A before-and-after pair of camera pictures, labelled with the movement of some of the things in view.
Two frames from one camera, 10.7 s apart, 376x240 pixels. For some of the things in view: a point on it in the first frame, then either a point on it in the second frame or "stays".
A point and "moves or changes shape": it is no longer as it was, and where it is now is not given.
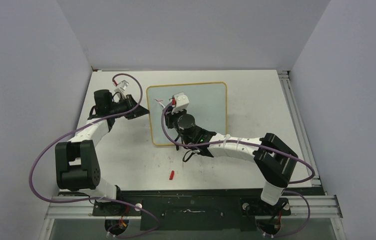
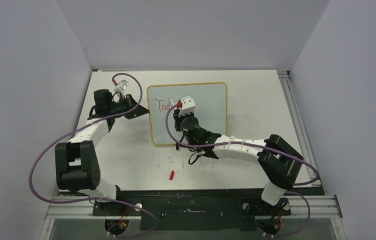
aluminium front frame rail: [316, 207] stays
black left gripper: [138, 112] stays
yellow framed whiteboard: [207, 104] moves or changes shape
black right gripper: [170, 116] stays
